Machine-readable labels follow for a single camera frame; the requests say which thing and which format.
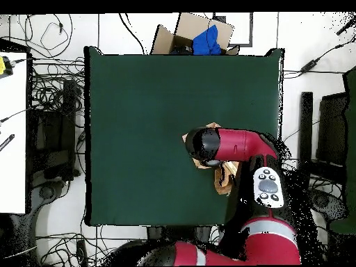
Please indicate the brown cardboard box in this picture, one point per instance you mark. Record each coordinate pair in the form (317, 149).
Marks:
(167, 41)

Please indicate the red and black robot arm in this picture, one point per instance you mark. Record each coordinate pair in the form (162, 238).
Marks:
(236, 144)

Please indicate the dark green table cloth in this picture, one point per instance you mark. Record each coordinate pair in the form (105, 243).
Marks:
(139, 111)

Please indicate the blue cloth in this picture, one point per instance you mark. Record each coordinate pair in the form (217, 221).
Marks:
(205, 41)

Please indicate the white desk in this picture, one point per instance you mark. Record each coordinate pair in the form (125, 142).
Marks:
(12, 139)

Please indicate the orange terry towel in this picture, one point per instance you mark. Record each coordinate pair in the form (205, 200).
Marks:
(222, 180)

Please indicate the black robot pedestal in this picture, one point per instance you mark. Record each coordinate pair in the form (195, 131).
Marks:
(178, 232)

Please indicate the yellow and black device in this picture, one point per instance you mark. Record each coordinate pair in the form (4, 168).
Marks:
(4, 66)

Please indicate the black equipment stand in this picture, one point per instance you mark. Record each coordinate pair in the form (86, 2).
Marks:
(55, 133)
(331, 130)

